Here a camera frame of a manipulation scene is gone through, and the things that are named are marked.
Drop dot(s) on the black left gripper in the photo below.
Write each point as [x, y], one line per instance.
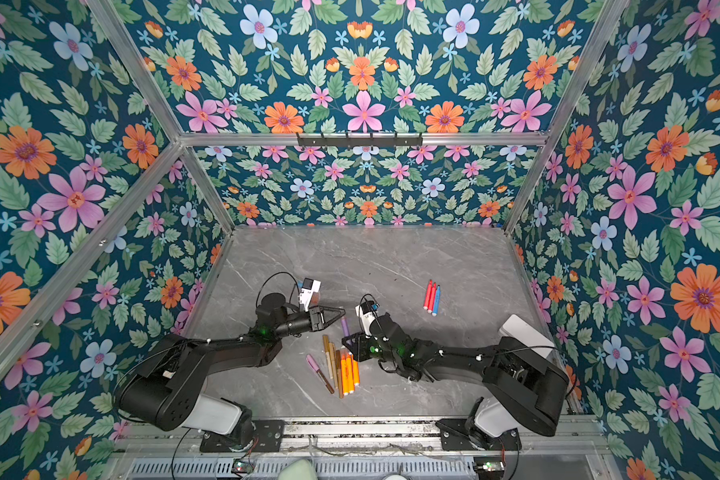
[324, 322]

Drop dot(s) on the purple highlighter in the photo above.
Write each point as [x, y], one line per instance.
[345, 327]

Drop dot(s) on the pink highlighter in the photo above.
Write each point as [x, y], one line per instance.
[426, 294]
[432, 292]

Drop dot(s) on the blue highlighter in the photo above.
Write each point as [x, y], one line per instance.
[436, 301]

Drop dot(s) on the orange highlighter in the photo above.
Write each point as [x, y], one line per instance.
[355, 371]
[351, 387]
[345, 379]

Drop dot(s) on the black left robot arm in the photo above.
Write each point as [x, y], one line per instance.
[166, 390]

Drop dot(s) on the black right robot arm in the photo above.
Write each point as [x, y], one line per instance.
[527, 389]

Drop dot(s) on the gold brown pen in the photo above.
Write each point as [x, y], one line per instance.
[329, 358]

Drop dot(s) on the pink cap brown pen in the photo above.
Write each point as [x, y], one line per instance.
[320, 374]

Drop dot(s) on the beige pen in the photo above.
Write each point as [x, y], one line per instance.
[337, 368]

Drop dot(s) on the white box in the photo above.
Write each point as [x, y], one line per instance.
[529, 336]

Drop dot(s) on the metal hook rack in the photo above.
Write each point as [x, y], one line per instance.
[347, 140]

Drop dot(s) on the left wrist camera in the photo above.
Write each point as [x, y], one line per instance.
[309, 294]

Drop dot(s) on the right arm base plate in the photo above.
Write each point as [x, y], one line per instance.
[456, 434]

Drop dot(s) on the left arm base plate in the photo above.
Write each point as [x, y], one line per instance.
[256, 436]

